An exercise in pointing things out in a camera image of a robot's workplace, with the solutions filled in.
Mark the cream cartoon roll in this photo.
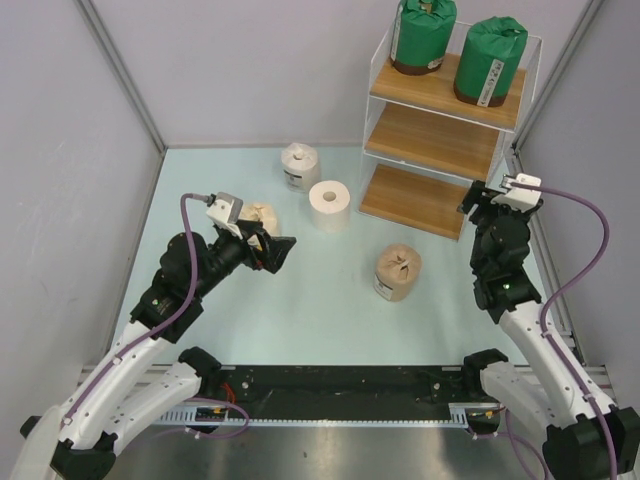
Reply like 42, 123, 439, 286
239, 203, 280, 237

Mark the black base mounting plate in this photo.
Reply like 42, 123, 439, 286
199, 365, 495, 409

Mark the white wire wooden shelf rack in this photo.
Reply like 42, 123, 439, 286
356, 22, 542, 240

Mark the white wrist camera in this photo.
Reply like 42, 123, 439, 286
205, 192, 244, 238
491, 173, 542, 212

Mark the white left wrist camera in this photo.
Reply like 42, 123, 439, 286
205, 192, 244, 238

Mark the white wrapped paper roll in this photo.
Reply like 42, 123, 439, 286
281, 143, 321, 193

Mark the brown wrapped paper roll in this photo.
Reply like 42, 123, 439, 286
373, 243, 423, 302

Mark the white slotted cable duct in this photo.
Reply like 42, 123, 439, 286
153, 403, 499, 428

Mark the unwrapped white paper roll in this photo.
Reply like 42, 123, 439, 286
308, 180, 351, 233

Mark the green paper roll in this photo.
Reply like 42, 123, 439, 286
390, 0, 457, 76

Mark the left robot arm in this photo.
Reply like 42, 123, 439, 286
11, 221, 296, 479

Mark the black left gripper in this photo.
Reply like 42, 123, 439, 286
191, 219, 294, 299

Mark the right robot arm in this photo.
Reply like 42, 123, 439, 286
458, 174, 639, 479

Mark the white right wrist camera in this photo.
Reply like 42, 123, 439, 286
491, 173, 542, 212

